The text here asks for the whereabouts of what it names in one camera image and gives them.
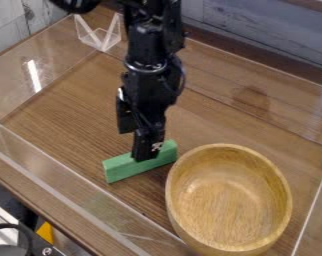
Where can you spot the brown wooden bowl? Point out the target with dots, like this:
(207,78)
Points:
(229,200)

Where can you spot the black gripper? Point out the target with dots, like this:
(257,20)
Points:
(148,92)

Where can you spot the yellow and black device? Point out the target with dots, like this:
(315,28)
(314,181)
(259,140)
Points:
(50,241)

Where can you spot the green rectangular block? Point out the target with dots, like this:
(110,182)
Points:
(122,167)

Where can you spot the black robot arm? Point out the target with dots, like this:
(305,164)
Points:
(155,32)

